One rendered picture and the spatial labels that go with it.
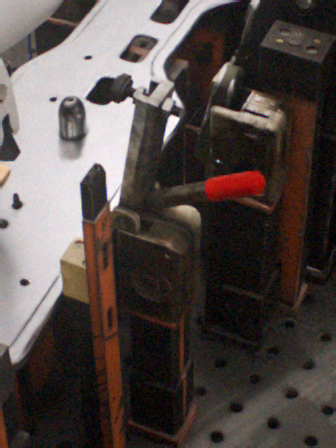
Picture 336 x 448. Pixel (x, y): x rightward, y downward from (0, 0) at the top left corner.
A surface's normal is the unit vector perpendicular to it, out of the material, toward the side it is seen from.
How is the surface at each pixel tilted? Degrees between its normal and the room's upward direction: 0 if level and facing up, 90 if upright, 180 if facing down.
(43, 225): 0
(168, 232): 0
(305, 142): 90
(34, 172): 0
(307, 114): 90
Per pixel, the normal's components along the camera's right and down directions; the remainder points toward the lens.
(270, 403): 0.00, -0.68
